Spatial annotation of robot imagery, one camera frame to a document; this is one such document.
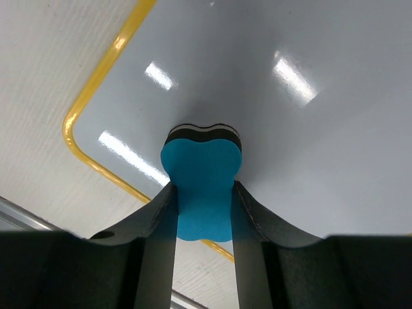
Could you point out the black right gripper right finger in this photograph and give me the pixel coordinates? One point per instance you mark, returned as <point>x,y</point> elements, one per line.
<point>280,266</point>

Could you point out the aluminium front rail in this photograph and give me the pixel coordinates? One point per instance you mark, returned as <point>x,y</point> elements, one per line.
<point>14,218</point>

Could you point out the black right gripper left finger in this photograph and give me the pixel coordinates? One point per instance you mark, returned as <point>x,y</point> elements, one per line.
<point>128,265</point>

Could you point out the yellow framed small whiteboard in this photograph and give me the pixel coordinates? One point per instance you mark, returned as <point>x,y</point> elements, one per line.
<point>319,92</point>

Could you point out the blue whiteboard eraser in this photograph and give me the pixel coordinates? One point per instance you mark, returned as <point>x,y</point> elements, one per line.
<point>202,163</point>

